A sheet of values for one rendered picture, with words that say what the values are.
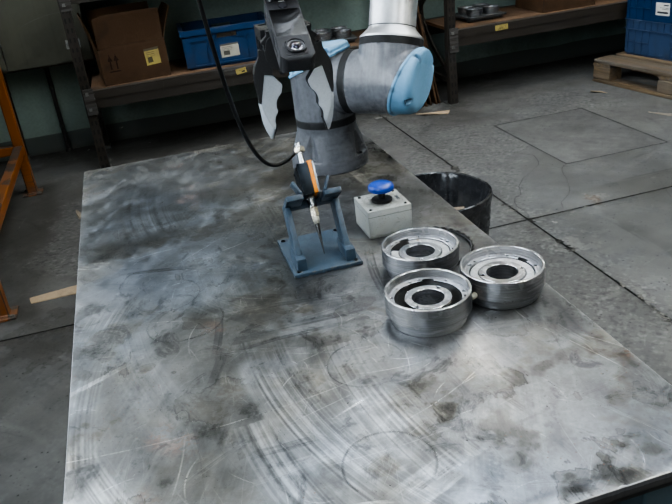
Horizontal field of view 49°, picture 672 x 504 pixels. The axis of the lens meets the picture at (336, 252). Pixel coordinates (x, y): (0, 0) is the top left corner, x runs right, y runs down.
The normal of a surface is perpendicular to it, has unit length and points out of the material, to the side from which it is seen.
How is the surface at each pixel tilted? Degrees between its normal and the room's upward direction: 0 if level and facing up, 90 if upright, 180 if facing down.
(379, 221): 90
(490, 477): 0
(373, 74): 69
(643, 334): 0
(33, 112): 90
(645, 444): 0
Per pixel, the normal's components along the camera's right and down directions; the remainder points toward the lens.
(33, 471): -0.11, -0.89
